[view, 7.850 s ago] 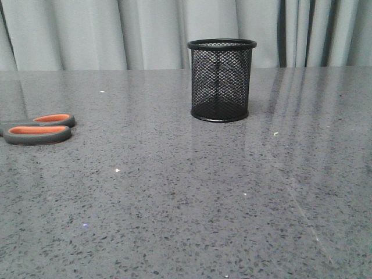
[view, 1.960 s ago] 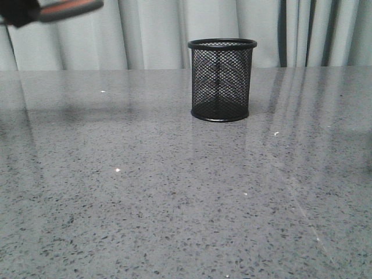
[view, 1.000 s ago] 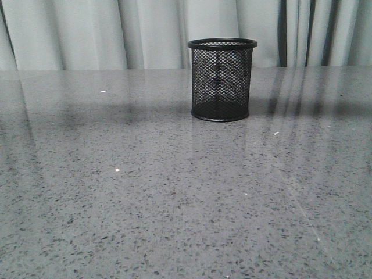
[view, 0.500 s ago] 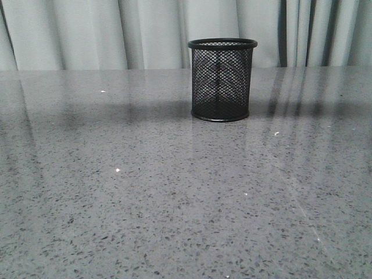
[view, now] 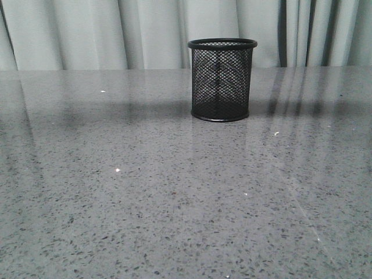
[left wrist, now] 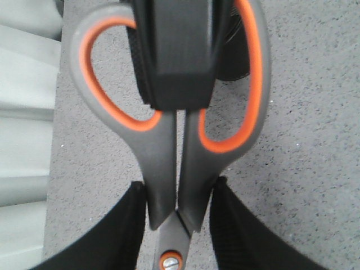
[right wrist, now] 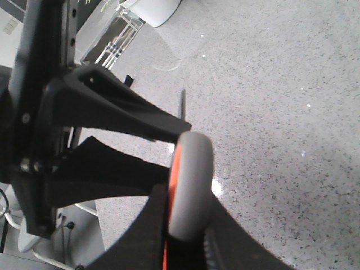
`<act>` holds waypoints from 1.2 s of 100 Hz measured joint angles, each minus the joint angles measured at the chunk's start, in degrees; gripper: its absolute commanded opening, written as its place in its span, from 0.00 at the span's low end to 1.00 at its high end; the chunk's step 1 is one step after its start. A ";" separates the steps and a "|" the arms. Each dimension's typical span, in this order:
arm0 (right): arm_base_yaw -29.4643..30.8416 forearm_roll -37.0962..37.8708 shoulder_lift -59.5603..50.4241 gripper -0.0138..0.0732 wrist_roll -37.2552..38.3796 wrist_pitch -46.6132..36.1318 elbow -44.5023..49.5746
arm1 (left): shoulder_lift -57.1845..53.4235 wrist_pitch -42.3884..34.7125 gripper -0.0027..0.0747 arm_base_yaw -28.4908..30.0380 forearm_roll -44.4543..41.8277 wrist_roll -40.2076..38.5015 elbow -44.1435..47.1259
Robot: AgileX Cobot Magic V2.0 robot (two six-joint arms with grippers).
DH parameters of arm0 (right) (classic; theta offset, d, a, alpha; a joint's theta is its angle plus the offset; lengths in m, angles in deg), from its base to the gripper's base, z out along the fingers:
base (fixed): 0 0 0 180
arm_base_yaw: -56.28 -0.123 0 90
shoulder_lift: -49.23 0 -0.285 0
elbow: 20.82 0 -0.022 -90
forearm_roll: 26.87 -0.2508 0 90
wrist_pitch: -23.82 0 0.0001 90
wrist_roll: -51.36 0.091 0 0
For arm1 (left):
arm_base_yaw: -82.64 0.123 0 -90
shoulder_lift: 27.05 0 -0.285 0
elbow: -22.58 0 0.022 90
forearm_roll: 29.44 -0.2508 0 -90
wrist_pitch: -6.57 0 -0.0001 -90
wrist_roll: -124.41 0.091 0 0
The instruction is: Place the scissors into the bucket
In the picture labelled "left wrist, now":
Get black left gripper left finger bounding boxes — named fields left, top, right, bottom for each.
left=34, top=181, right=146, bottom=269

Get grey orange handled scissors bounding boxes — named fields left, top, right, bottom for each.
left=70, top=1, right=271, bottom=269

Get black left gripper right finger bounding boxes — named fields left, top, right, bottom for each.
left=210, top=176, right=323, bottom=269

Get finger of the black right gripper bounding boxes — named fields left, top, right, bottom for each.
left=132, top=1, right=233, bottom=110

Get grey curtain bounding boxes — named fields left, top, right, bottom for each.
left=1, top=1, right=64, bottom=269

